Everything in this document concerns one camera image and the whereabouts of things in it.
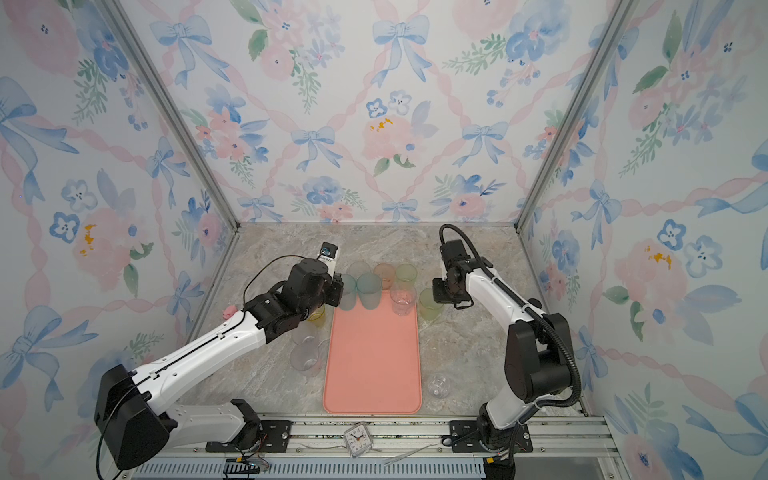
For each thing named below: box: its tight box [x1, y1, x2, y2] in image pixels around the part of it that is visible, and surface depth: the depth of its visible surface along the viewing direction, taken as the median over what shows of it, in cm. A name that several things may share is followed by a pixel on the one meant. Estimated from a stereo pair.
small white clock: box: [344, 422, 374, 458], surface depth 73 cm
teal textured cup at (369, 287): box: [356, 273, 383, 310], surface depth 97 cm
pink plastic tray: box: [323, 292, 423, 415], surface depth 86 cm
